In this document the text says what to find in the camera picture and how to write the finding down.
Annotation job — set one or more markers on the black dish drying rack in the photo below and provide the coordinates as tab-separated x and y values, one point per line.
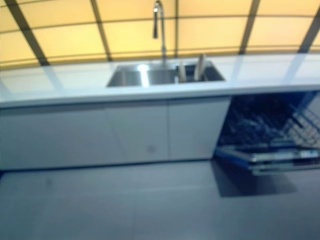
192	75

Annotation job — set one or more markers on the stainless steel sink basin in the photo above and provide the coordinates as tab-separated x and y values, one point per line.
140	76

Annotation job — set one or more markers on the chrome gooseneck kitchen faucet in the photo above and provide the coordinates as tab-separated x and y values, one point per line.
163	37

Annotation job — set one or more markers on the cream round plate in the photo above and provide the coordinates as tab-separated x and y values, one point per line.
201	66
182	72

